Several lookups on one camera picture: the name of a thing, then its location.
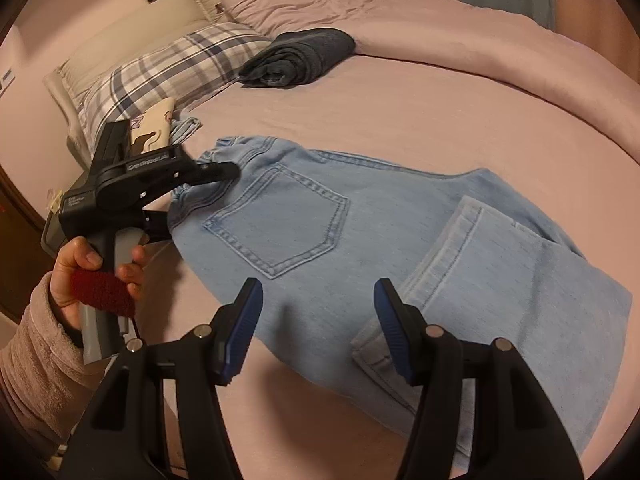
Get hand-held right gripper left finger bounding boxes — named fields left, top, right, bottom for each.
left=57, top=277, right=264, bottom=480

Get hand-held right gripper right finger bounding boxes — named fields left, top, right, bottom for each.
left=374, top=278, right=586, bottom=480

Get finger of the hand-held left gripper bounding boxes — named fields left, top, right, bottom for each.
left=175, top=160, right=242, bottom=188
left=145, top=210, right=173, bottom=242

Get light blue denim pants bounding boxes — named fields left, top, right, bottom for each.
left=167, top=135, right=633, bottom=458

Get person's left hand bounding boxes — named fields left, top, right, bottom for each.
left=49, top=237, right=147, bottom=328

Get light blue striped cloth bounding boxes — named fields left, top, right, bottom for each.
left=170, top=117, right=202, bottom=148

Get cream cartoon printed cloth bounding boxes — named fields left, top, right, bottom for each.
left=129, top=97, right=176, bottom=156

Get grey plaid pillow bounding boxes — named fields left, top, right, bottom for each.
left=77, top=22, right=273, bottom=146

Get dark wooden nightstand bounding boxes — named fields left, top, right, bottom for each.
left=0, top=165, right=51, bottom=323

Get folded dark blue jeans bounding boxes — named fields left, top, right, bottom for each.
left=239, top=27, right=357, bottom=86

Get cream pillow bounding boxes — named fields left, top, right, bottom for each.
left=44, top=0, right=211, bottom=161

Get white lace pillow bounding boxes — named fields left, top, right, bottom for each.
left=187, top=0, right=241, bottom=23

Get pink duvet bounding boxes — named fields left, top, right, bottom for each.
left=220, top=0, right=621, bottom=161

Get pink curtain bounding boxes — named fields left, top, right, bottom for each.
left=550, top=0, right=601, bottom=46

